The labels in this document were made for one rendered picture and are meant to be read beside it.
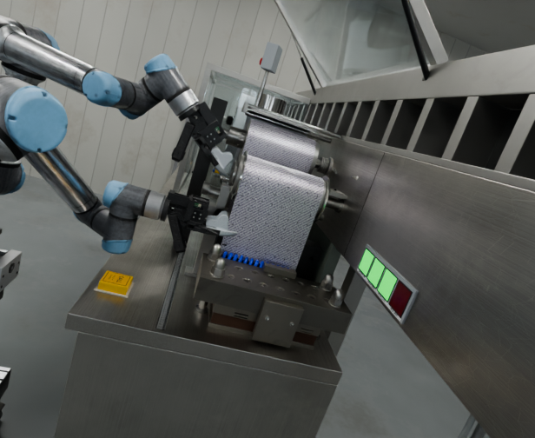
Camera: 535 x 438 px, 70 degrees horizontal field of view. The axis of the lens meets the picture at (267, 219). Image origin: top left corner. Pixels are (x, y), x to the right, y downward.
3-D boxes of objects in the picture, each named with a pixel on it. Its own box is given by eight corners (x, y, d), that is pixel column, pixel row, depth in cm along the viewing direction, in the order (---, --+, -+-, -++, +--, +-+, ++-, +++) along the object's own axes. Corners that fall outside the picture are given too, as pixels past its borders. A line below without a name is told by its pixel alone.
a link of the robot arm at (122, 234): (112, 238, 114) (120, 203, 112) (135, 255, 109) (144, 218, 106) (87, 240, 108) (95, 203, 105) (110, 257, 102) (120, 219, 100)
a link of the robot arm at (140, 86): (100, 92, 101) (131, 69, 98) (126, 99, 112) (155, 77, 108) (115, 119, 101) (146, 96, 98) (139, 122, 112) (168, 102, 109)
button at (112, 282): (105, 277, 103) (107, 269, 102) (131, 284, 104) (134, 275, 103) (96, 289, 96) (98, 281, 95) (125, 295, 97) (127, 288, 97)
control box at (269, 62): (260, 69, 161) (268, 44, 158) (275, 74, 159) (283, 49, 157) (255, 65, 154) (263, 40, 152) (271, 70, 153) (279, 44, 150)
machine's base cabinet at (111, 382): (158, 257, 345) (183, 165, 325) (227, 275, 357) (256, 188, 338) (12, 602, 105) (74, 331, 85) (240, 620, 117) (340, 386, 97)
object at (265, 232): (217, 254, 111) (236, 194, 107) (293, 274, 116) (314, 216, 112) (217, 255, 111) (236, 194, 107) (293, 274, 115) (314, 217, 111)
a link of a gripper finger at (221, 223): (241, 221, 106) (208, 211, 104) (235, 240, 107) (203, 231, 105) (241, 217, 109) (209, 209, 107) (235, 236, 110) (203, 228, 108)
